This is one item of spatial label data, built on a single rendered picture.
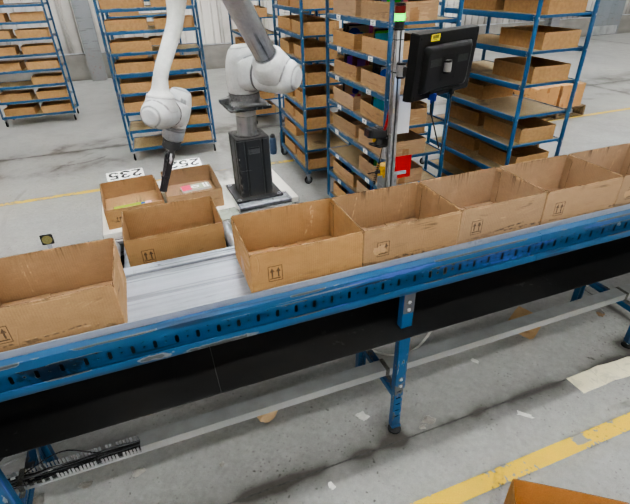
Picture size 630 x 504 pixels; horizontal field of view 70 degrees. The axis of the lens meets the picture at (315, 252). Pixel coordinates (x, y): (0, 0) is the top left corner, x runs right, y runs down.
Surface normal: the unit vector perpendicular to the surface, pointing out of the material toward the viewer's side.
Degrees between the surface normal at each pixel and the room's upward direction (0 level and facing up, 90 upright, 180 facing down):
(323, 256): 90
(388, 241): 90
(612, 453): 0
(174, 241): 90
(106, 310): 90
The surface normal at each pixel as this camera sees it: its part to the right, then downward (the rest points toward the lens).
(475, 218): 0.34, 0.49
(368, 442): -0.03, -0.85
